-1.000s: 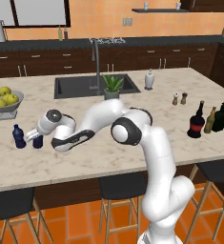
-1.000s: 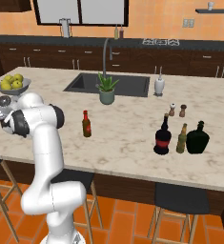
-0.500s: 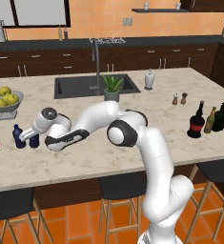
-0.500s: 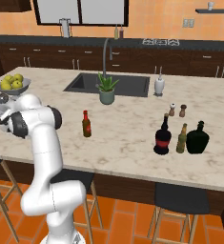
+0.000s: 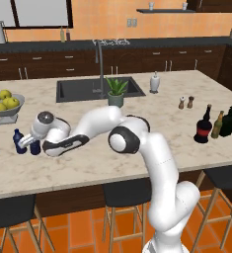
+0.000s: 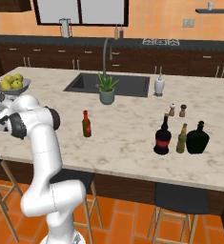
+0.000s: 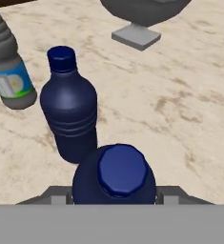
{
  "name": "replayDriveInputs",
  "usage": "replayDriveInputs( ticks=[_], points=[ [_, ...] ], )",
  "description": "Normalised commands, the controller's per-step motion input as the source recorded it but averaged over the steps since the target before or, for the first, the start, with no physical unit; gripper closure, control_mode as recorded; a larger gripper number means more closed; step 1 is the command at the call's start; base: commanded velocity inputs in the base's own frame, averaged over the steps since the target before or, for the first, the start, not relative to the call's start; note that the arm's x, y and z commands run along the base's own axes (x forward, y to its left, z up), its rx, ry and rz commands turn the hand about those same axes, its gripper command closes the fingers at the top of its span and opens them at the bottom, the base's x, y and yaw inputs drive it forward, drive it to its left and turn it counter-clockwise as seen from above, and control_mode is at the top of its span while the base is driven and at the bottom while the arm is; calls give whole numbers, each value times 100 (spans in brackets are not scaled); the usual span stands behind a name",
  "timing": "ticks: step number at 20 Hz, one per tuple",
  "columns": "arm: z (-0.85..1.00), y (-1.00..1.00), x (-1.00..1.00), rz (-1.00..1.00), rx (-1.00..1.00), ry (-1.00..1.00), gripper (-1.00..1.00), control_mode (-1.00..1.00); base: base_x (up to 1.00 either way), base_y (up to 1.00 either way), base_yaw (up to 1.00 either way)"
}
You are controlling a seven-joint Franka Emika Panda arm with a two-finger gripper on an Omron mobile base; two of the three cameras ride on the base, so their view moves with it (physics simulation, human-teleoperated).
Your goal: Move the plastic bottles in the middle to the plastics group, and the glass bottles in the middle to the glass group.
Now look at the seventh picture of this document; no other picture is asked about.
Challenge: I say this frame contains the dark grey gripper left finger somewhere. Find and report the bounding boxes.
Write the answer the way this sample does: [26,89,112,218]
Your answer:
[16,185,75,206]

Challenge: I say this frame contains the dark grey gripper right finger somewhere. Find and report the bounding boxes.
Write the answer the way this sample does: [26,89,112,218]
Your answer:
[154,185,214,206]

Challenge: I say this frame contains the dark blue plastic bottle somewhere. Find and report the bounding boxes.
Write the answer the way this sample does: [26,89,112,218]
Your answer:
[39,45,99,165]
[71,143,158,206]

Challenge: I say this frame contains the grey bottle with blue label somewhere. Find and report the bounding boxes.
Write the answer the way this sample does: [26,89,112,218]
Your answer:
[0,6,38,111]

